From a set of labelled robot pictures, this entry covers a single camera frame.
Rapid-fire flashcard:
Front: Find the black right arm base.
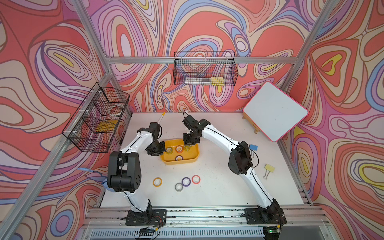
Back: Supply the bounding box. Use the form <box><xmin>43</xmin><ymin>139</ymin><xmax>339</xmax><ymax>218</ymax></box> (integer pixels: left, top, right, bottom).
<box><xmin>241</xmin><ymin>208</ymin><xmax>287</xmax><ymax>226</ymax></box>

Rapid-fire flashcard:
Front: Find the yellow-green tape roll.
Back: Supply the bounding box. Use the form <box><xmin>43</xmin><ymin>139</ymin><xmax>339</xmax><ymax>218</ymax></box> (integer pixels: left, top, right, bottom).
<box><xmin>166</xmin><ymin>147</ymin><xmax>174</xmax><ymax>155</ymax></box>
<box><xmin>184</xmin><ymin>145</ymin><xmax>192</xmax><ymax>151</ymax></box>

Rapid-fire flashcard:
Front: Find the black wire basket back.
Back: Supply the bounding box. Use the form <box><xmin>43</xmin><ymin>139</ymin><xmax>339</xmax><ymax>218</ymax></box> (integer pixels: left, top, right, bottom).
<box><xmin>173</xmin><ymin>50</ymin><xmax>239</xmax><ymax>86</ymax></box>

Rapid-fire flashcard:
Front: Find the orange tape roll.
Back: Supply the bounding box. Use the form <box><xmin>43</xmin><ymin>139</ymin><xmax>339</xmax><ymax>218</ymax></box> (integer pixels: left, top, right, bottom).
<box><xmin>153</xmin><ymin>178</ymin><xmax>163</xmax><ymax>188</ymax></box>

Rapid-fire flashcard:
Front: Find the yellow sticky note pad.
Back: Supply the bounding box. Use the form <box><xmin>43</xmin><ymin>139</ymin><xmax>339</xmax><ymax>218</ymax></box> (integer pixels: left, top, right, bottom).
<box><xmin>265</xmin><ymin>164</ymin><xmax>276</xmax><ymax>173</ymax></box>

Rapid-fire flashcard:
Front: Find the yellow item in back basket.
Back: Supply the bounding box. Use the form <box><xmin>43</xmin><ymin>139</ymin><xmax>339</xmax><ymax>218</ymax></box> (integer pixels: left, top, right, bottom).
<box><xmin>211</xmin><ymin>77</ymin><xmax>226</xmax><ymax>86</ymax></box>

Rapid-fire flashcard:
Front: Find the black wire basket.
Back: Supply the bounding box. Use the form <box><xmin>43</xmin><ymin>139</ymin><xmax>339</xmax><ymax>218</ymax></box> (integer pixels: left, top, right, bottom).
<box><xmin>173</xmin><ymin>50</ymin><xmax>239</xmax><ymax>86</ymax></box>
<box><xmin>62</xmin><ymin>83</ymin><xmax>130</xmax><ymax>153</ymax></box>

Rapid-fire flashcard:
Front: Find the white board pink edge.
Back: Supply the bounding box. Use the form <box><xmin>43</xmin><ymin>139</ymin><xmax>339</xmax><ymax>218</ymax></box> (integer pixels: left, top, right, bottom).
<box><xmin>243</xmin><ymin>82</ymin><xmax>309</xmax><ymax>142</ymax></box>

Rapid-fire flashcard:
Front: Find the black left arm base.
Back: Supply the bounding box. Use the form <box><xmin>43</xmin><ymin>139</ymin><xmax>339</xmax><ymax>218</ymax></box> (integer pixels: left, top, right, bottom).
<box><xmin>121</xmin><ymin>209</ymin><xmax>167</xmax><ymax>227</ymax></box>

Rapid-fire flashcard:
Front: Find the red tape roll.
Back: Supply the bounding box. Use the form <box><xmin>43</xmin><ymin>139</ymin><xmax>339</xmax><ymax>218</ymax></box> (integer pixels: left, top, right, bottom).
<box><xmin>192</xmin><ymin>175</ymin><xmax>201</xmax><ymax>185</ymax></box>
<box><xmin>175</xmin><ymin>146</ymin><xmax>184</xmax><ymax>153</ymax></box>

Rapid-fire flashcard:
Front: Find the blue cloth bundle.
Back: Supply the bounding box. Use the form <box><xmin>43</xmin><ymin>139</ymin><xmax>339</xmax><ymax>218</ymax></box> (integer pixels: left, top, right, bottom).
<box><xmin>77</xmin><ymin>168</ymin><xmax>115</xmax><ymax>193</ymax></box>

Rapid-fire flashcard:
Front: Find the yellow block in basket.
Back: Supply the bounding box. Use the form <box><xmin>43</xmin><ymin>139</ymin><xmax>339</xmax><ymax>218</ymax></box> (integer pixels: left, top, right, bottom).
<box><xmin>95</xmin><ymin>120</ymin><xmax>118</xmax><ymax>133</ymax></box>

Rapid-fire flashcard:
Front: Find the blue binder clip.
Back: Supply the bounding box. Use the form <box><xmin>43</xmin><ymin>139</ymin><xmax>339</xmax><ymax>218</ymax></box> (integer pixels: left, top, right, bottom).
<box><xmin>249</xmin><ymin>144</ymin><xmax>258</xmax><ymax>158</ymax></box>

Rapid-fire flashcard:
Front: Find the yellow plastic storage box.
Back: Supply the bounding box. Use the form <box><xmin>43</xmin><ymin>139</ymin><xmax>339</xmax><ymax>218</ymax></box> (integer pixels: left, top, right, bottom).
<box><xmin>161</xmin><ymin>139</ymin><xmax>200</xmax><ymax>165</ymax></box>

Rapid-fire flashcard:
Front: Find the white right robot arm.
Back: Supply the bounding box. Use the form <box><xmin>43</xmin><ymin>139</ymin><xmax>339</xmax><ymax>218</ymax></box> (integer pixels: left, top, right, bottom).
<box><xmin>183</xmin><ymin>113</ymin><xmax>287</xmax><ymax>226</ymax></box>

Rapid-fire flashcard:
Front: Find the purple tape roll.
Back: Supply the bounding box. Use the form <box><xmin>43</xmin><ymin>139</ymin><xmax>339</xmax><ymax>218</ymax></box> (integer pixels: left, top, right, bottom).
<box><xmin>175</xmin><ymin>155</ymin><xmax>184</xmax><ymax>161</ymax></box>
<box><xmin>182</xmin><ymin>177</ymin><xmax>192</xmax><ymax>187</ymax></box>

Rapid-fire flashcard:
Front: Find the grey clear tape roll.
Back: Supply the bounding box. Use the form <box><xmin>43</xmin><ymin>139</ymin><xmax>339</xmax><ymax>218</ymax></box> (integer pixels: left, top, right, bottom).
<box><xmin>175</xmin><ymin>183</ymin><xmax>184</xmax><ymax>192</ymax></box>

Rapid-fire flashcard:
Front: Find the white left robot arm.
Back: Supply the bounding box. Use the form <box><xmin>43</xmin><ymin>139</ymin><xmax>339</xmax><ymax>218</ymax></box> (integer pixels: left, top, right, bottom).
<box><xmin>107</xmin><ymin>122</ymin><xmax>166</xmax><ymax>214</ymax></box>

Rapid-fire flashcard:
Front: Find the black wire basket left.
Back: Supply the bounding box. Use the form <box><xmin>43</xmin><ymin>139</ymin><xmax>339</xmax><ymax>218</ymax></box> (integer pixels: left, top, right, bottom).
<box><xmin>62</xmin><ymin>83</ymin><xmax>130</xmax><ymax>153</ymax></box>

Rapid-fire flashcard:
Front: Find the yellow capped white marker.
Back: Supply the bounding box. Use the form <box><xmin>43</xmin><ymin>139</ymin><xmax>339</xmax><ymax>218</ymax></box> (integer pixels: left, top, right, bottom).
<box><xmin>158</xmin><ymin>112</ymin><xmax>166</xmax><ymax>124</ymax></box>

